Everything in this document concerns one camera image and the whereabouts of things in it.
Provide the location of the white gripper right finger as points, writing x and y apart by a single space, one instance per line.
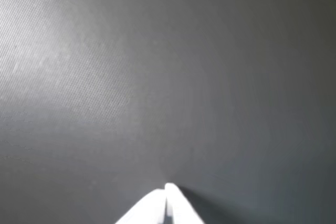
181 211

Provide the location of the dark grey table mat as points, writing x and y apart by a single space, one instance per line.
183 77

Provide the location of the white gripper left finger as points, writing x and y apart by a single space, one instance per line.
147 211

